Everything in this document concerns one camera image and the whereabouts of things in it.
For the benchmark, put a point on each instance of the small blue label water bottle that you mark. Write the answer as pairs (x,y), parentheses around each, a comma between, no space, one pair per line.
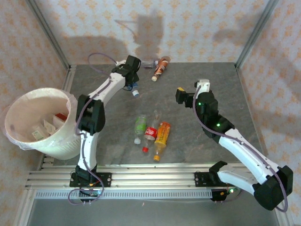
(135,92)

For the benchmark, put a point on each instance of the brown coffee drink bottle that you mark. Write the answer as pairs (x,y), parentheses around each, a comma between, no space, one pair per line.
(161,67)

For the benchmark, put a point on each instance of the orange juice bottle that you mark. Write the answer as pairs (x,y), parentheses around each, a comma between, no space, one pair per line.
(162,134)

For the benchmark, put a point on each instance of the green label clear bottle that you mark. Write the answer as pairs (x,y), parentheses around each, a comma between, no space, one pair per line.
(140,126)

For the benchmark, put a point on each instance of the red label cola bottle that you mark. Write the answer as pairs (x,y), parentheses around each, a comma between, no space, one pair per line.
(151,133)

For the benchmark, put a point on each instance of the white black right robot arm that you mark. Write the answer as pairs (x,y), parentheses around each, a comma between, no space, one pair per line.
(242,150)

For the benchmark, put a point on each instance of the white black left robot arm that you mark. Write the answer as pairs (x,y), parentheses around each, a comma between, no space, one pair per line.
(88,146)

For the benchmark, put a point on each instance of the clear plastic bin liner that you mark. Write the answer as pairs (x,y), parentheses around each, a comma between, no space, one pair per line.
(71,101)

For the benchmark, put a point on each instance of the white round waste bin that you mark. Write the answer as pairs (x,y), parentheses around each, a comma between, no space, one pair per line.
(61,146)

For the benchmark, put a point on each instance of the clear ribbed bottle bluish cap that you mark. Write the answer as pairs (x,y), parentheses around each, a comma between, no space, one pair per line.
(149,63)

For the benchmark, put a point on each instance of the black controller board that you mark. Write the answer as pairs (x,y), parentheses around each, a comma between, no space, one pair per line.
(221,194)
(91,193)

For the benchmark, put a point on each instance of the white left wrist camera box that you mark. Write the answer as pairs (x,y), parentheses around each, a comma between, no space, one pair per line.
(121,63)

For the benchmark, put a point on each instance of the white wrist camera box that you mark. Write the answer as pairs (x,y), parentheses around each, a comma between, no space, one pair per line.
(203,85)
(121,63)

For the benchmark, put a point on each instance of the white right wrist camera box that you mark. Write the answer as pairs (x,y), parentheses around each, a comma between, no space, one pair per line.
(203,85)

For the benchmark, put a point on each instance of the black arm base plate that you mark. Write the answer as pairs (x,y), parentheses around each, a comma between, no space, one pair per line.
(200,179)
(105,180)

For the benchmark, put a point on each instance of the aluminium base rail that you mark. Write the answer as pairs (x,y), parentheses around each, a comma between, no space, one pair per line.
(152,179)

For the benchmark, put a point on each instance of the aluminium frame post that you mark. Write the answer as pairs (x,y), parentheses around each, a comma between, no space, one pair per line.
(256,33)
(47,33)

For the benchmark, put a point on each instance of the aluminium lower frame bar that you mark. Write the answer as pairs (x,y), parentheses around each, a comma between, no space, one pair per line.
(285,216)
(23,207)

